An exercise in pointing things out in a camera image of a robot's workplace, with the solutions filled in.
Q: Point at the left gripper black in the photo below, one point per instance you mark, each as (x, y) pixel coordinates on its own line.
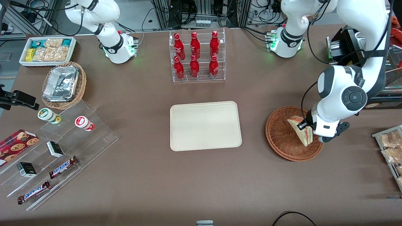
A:
(309, 121)

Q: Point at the triangular sandwich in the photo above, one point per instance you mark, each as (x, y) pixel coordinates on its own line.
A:
(303, 138)

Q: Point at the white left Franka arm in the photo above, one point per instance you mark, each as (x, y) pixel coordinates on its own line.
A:
(361, 25)

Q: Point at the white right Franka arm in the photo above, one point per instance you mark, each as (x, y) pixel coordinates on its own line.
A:
(110, 47)

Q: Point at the round brown wicker basket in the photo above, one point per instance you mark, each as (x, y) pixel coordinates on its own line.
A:
(279, 138)

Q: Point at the beige plastic tray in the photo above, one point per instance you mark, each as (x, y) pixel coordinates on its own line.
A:
(204, 125)

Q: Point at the light wicker basket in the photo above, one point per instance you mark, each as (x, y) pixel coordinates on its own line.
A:
(82, 84)

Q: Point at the clear bagged snack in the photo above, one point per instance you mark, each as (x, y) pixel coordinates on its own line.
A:
(389, 139)
(392, 155)
(399, 170)
(399, 181)

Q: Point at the black food warmer machine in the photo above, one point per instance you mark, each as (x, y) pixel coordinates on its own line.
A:
(348, 44)

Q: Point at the steel warmer pan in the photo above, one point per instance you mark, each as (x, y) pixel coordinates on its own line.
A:
(359, 40)

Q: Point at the red sausage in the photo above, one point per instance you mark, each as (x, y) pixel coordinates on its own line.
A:
(395, 21)
(397, 36)

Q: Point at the red cola bottle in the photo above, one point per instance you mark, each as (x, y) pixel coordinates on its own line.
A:
(194, 67)
(195, 46)
(179, 47)
(179, 69)
(213, 67)
(214, 44)

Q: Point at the clear acrylic bottle rack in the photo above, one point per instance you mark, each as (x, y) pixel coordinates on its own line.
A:
(204, 40)

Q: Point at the small grey device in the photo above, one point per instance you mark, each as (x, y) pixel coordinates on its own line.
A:
(204, 223)

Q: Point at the clear acrylic step shelf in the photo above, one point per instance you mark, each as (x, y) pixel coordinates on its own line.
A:
(94, 138)

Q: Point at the red lid cup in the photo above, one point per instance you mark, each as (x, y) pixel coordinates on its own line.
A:
(83, 122)

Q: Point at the Snickers chocolate bar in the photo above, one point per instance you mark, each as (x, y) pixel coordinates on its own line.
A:
(34, 192)
(62, 167)

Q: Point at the silver foil container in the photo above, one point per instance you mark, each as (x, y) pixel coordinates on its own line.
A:
(61, 83)

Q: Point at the small black box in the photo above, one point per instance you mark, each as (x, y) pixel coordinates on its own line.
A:
(55, 149)
(26, 169)

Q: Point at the teal snack packet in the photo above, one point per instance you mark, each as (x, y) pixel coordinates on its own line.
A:
(36, 44)
(67, 42)

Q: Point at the green lid cup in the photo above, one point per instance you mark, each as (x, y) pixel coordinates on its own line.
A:
(46, 115)

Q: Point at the large clear cracker bag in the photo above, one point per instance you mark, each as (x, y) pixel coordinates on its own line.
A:
(51, 54)

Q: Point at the small clear cracker bag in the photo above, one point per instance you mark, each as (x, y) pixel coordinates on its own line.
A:
(53, 43)

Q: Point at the yellow snack packet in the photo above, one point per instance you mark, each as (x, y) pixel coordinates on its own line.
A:
(29, 55)

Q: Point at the white rectangular snack bin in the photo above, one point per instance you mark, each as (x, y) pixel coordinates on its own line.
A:
(23, 62)

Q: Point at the red cookie box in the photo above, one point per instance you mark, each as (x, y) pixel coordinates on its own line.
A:
(15, 144)

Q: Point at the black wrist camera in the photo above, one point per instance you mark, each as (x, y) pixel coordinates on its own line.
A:
(304, 124)

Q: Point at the aluminium equipment frame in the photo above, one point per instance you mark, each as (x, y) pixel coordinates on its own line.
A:
(163, 15)

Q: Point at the black camera clamp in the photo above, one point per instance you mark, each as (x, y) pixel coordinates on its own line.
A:
(22, 98)

